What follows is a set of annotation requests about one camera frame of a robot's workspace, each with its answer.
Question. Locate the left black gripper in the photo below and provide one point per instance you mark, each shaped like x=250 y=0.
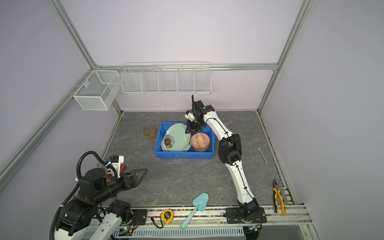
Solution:
x=135 y=182

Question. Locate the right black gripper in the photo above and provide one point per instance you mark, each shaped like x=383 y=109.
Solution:
x=190 y=128

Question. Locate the orange patterned bowl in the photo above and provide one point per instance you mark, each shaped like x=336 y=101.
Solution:
x=200 y=142

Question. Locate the green rimmed bottom plate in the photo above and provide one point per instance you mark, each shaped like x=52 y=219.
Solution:
x=176 y=139

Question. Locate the amber glass cup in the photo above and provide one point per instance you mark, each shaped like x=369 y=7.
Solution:
x=150 y=132

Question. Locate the watermelon pattern plate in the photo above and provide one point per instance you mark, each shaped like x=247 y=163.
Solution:
x=165 y=149

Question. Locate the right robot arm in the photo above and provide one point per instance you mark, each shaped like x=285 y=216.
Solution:
x=230 y=154

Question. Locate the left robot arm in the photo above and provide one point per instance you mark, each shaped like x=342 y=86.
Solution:
x=97 y=182

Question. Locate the blue plastic bin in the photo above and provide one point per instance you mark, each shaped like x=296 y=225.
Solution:
x=190 y=154

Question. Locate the yellow tape measure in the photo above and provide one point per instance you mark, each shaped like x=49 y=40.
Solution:
x=167 y=216

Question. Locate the teal plastic shovel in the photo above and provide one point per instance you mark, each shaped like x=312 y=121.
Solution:
x=199 y=203

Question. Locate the metal wrench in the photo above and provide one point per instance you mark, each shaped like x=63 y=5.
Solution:
x=263 y=156

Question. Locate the white mesh basket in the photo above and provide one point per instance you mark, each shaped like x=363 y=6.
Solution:
x=99 y=90

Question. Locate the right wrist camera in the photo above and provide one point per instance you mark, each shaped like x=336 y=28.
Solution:
x=190 y=115

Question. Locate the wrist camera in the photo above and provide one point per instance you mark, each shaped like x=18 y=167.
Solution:
x=117 y=162
x=190 y=115

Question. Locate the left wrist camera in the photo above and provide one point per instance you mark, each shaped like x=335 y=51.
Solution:
x=117 y=162

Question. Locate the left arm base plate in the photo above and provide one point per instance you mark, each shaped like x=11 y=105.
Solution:
x=138 y=217

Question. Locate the white wire rack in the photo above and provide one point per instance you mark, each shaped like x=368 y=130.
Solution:
x=167 y=78

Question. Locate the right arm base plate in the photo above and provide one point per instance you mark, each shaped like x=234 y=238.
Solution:
x=240 y=216

